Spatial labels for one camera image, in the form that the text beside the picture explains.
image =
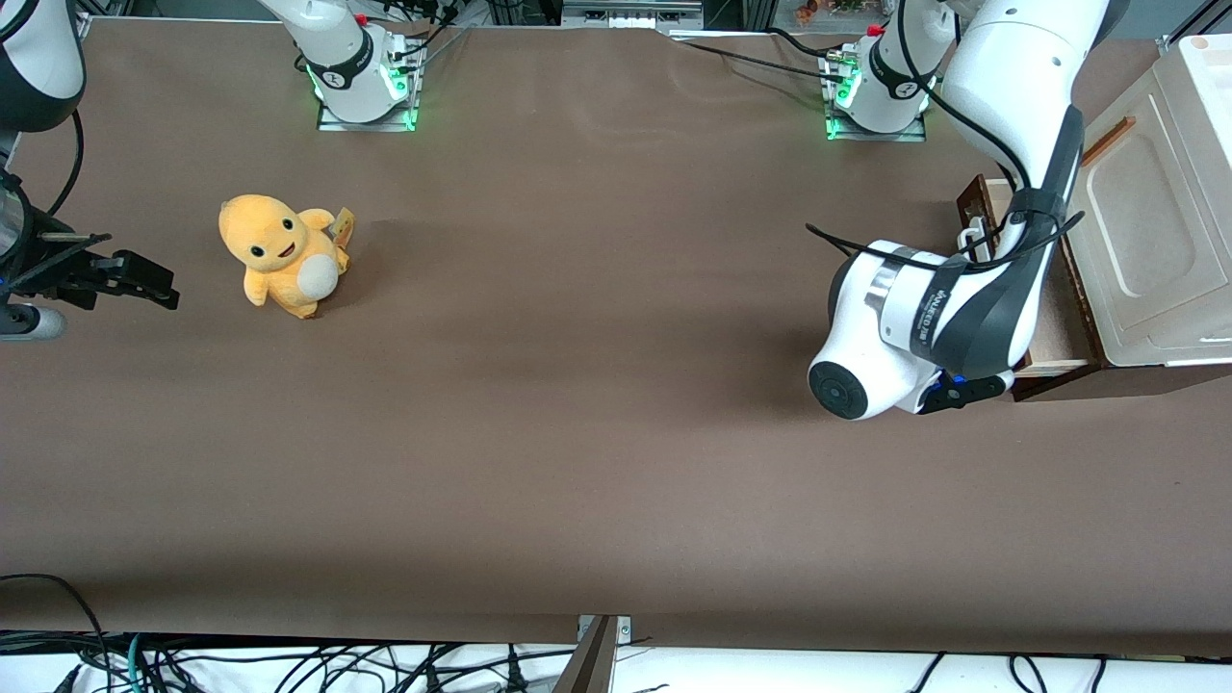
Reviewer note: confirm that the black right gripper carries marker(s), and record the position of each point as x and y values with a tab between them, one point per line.
60	272

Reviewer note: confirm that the wooden drawer with brown front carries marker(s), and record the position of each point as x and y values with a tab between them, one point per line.
1064	327

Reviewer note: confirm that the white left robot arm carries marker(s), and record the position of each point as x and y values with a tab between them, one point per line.
1011	77

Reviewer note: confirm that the yellow plush toy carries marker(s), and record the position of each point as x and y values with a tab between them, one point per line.
279	250

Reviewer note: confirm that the brown table cover sheet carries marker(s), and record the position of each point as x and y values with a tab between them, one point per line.
597	337

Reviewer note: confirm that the grey equipment box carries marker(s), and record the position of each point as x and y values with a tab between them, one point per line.
630	12

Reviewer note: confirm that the orange background item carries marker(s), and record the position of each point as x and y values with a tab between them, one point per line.
808	12

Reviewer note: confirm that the white board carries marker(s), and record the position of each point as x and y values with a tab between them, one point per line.
770	674

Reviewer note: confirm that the dark brown wooden cabinet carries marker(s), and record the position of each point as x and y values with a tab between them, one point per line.
1068	382

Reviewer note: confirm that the cream plastic oven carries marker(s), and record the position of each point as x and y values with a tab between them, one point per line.
1155	221

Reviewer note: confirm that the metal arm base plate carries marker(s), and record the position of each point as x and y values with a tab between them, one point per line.
876	137
366	126

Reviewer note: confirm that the grey metal post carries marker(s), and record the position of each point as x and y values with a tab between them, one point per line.
587	669

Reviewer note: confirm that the silver metal bracket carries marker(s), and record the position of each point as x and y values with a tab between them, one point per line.
624	628

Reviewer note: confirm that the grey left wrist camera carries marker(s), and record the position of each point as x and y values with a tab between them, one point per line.
972	392

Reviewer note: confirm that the aluminium frame profile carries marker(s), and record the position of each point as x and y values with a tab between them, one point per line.
1193	24

